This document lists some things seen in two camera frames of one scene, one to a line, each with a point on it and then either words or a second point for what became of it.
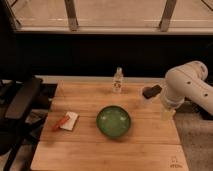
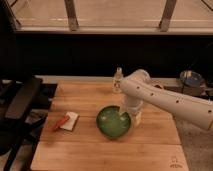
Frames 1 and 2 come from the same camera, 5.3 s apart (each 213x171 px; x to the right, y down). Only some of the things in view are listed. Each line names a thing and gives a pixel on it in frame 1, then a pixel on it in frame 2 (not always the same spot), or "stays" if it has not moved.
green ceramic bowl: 113,121 stays
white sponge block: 69,124 stays
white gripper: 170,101 to 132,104
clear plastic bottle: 117,83 stays
